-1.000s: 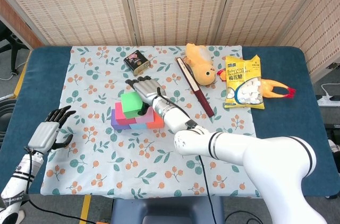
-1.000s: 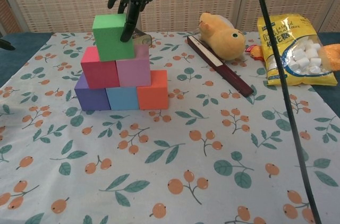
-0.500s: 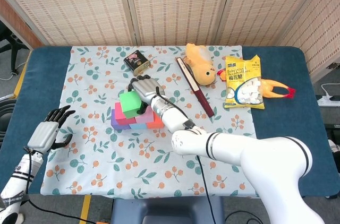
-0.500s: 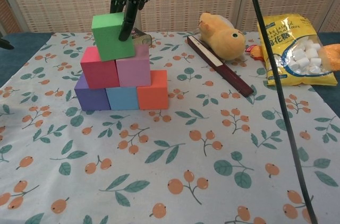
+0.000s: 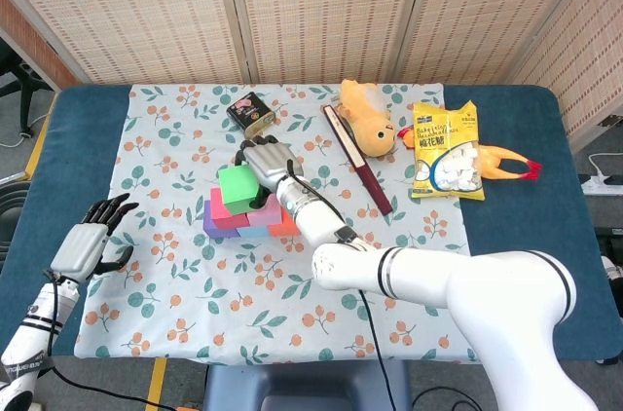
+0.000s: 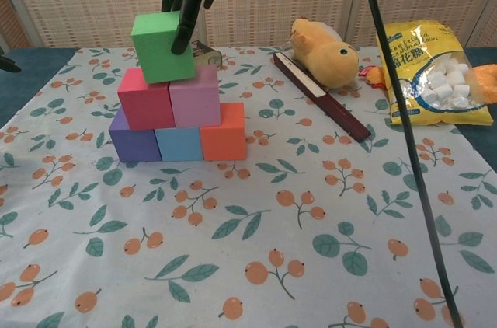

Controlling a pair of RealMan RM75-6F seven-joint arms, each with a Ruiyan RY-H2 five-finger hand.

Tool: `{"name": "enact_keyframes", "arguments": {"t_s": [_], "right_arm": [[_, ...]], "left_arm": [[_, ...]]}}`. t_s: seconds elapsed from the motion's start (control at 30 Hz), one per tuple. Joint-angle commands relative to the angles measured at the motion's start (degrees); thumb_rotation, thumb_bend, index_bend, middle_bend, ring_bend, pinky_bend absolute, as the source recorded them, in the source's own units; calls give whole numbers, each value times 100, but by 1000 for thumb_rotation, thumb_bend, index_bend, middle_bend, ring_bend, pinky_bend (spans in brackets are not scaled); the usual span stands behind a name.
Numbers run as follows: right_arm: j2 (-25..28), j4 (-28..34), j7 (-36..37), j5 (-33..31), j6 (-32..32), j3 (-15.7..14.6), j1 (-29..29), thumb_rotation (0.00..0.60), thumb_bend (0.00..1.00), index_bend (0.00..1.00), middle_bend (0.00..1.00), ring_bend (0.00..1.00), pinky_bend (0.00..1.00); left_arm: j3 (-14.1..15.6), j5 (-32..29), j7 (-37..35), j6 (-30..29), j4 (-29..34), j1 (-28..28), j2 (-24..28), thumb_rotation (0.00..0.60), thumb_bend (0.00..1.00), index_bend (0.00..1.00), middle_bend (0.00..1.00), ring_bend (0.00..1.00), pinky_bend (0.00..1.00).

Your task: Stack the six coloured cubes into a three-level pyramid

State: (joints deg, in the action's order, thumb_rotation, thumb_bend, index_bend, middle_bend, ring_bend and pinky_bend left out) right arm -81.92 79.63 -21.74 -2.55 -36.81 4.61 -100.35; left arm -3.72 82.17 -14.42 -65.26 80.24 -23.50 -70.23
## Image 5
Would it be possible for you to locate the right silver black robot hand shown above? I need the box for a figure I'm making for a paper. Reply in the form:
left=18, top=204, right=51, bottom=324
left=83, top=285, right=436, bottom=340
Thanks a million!
left=234, top=133, right=306, bottom=210

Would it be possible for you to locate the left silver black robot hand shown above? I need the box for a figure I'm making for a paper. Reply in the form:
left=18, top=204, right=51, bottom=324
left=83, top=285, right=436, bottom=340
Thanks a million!
left=50, top=192, right=140, bottom=284

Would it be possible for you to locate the green foam cube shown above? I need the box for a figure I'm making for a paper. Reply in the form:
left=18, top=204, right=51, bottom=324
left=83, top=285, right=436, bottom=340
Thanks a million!
left=217, top=163, right=262, bottom=216

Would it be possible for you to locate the pink foam cube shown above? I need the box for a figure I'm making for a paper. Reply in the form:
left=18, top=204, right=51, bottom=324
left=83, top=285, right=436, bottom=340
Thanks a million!
left=246, top=195, right=285, bottom=229

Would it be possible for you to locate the orange foam cube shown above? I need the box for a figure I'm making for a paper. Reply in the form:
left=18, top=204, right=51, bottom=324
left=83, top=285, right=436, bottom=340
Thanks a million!
left=268, top=209, right=303, bottom=237

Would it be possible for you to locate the red foam cube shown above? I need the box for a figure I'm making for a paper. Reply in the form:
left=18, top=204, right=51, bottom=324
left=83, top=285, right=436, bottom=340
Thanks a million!
left=209, top=187, right=250, bottom=231

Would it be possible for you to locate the purple foam cube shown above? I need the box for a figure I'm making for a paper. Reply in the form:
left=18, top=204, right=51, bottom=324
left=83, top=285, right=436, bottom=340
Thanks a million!
left=202, top=200, right=240, bottom=241

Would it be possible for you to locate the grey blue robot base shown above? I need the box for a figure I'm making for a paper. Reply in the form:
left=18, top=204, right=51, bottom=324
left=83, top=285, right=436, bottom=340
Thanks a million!
left=202, top=361, right=413, bottom=411

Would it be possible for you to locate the black metal tin can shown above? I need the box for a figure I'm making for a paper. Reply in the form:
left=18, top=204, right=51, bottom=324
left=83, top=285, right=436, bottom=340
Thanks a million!
left=226, top=92, right=276, bottom=141

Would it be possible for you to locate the light blue foam cube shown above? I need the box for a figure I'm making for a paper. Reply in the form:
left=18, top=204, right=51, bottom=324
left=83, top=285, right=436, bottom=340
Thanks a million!
left=237, top=224, right=272, bottom=239

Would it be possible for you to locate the grey ribbed round bin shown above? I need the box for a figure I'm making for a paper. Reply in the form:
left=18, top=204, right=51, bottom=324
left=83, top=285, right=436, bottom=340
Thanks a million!
left=0, top=177, right=33, bottom=280

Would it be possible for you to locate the dark red folded fan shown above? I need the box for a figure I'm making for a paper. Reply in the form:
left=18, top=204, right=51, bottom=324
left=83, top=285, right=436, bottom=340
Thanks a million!
left=319, top=103, right=394, bottom=216

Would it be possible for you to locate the yellow plush chick toy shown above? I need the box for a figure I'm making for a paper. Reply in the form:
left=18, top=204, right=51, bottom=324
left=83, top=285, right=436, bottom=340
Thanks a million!
left=338, top=79, right=397, bottom=159

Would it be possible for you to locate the blue table cover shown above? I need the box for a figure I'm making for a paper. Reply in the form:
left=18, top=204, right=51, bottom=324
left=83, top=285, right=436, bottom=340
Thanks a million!
left=0, top=84, right=623, bottom=363

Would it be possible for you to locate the floral print tablecloth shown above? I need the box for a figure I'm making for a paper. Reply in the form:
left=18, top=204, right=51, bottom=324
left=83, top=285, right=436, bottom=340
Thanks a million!
left=73, top=83, right=493, bottom=366

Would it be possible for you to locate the woven bamboo screen panel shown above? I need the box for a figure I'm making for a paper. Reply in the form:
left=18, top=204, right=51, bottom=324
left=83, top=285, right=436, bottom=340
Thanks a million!
left=510, top=0, right=623, bottom=149
left=0, top=0, right=249, bottom=86
left=396, top=0, right=605, bottom=86
left=228, top=0, right=432, bottom=86

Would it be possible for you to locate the black office chair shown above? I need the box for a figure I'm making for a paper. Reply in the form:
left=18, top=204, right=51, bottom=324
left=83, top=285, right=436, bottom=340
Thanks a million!
left=0, top=38, right=53, bottom=138

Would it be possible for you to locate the yellow marshmallow bag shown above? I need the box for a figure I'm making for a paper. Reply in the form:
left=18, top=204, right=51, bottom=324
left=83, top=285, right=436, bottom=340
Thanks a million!
left=410, top=99, right=487, bottom=203

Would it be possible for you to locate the brown wooden board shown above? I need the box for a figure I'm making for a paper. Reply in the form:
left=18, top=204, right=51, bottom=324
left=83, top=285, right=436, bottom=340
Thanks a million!
left=0, top=0, right=82, bottom=91

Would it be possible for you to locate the rubber chicken toy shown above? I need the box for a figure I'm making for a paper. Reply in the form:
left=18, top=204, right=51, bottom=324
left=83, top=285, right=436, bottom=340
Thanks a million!
left=396, top=126, right=544, bottom=184

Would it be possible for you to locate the white power strip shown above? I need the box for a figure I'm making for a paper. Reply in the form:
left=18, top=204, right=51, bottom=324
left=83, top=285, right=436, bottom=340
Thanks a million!
left=581, top=174, right=623, bottom=197

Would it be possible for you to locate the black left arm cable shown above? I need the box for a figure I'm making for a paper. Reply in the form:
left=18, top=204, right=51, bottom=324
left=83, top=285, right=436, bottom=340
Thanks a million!
left=42, top=269, right=182, bottom=411

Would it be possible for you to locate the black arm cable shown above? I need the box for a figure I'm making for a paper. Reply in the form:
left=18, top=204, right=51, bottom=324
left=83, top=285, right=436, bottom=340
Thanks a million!
left=284, top=160, right=399, bottom=411
left=42, top=269, right=182, bottom=411

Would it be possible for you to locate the white floor cable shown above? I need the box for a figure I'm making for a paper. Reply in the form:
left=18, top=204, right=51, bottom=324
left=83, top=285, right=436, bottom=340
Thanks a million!
left=0, top=131, right=30, bottom=149

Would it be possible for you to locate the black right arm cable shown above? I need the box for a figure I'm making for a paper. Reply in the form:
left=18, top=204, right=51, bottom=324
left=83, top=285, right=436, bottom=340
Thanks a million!
left=284, top=160, right=399, bottom=411

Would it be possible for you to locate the white power strip cable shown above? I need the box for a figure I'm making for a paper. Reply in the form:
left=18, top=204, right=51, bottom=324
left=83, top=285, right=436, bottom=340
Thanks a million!
left=588, top=152, right=623, bottom=178

